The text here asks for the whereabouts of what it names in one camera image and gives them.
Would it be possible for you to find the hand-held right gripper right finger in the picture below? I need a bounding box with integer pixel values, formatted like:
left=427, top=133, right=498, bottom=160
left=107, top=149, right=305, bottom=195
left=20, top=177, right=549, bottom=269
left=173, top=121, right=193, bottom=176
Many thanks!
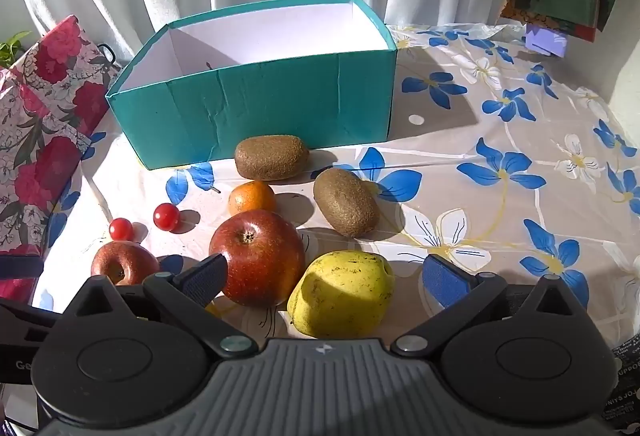
left=391, top=254, right=583, bottom=359

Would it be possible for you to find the orange tangerine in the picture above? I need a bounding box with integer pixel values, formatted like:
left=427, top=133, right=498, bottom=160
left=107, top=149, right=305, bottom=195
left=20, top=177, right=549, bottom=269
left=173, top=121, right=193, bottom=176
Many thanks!
left=228, top=180, right=277, bottom=217

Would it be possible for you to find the yellow pear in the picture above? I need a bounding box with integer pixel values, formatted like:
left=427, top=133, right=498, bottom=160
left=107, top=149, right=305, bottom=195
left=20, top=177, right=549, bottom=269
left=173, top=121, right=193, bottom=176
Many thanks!
left=287, top=250, right=395, bottom=338

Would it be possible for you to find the floral gift bag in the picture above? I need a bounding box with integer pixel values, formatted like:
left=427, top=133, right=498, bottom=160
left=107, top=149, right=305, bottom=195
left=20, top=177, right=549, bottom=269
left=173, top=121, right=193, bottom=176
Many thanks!
left=0, top=14, right=121, bottom=302

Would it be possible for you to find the large red apple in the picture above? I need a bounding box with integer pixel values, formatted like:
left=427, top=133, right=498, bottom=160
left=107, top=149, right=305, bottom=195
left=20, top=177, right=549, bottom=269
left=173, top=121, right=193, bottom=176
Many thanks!
left=209, top=209, right=306, bottom=308

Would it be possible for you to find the teal cardboard box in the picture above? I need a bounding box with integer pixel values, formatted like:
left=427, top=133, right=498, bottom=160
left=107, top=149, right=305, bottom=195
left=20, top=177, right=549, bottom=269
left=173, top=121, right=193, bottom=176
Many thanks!
left=105, top=0, right=399, bottom=171

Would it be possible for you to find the purple paper box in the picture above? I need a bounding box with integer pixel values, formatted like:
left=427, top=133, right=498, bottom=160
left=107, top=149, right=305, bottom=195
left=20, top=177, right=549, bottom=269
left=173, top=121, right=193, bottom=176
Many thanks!
left=525, top=23, right=568, bottom=58

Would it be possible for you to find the blue flower tablecloth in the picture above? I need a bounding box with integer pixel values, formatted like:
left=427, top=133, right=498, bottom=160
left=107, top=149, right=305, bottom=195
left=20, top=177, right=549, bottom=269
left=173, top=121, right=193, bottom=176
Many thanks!
left=27, top=22, right=640, bottom=432

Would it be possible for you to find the orange patterned cloth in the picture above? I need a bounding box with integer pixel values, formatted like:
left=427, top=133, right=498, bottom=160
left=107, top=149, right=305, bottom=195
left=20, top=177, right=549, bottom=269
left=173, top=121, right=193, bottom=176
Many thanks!
left=500, top=0, right=532, bottom=25

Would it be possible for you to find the black printed packet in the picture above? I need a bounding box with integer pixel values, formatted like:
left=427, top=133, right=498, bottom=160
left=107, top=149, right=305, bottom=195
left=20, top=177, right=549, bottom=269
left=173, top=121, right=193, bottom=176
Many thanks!
left=602, top=333, right=640, bottom=432

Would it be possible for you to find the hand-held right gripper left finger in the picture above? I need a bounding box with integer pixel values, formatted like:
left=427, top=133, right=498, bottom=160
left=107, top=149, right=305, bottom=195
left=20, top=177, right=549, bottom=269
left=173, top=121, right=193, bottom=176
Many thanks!
left=62, top=253, right=258, bottom=359

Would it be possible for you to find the brown kiwi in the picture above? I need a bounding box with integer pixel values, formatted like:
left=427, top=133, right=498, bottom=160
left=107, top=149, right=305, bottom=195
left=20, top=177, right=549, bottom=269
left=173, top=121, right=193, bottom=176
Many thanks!
left=313, top=167, right=380, bottom=238
left=234, top=134, right=310, bottom=181

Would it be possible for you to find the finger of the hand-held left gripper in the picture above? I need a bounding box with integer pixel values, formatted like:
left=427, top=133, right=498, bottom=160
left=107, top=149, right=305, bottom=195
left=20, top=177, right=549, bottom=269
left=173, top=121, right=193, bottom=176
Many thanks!
left=0, top=298, right=68, bottom=387

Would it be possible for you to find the small red apple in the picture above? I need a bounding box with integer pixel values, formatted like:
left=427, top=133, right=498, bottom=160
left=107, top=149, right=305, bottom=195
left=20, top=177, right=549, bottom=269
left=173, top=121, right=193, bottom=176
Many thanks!
left=91, top=241, right=160, bottom=287

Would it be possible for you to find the green leafy plant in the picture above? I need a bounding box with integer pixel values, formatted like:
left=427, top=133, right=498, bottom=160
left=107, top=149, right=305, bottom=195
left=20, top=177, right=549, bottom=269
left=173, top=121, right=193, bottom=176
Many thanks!
left=0, top=31, right=32, bottom=69

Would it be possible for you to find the red cherry tomato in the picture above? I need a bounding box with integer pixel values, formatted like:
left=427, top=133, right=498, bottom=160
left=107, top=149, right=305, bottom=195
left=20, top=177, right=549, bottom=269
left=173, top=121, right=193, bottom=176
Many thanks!
left=153, top=202, right=180, bottom=232
left=109, top=217, right=134, bottom=241

